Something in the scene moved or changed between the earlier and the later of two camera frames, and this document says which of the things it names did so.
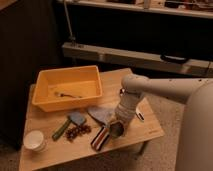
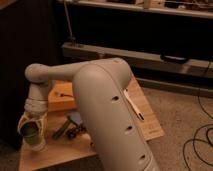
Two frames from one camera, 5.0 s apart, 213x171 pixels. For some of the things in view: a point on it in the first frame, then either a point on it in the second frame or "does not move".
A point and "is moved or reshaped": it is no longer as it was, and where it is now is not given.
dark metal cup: x=117 y=129 is moved or reshaped
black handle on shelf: x=170 y=58 does not move
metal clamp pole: x=71 y=37 does not move
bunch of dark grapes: x=74 y=132 does not move
